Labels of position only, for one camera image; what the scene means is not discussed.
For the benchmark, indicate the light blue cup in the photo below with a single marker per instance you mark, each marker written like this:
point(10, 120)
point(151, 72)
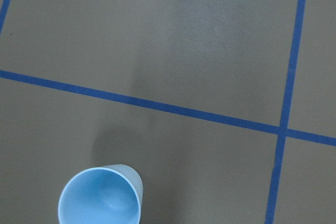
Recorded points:
point(108, 194)

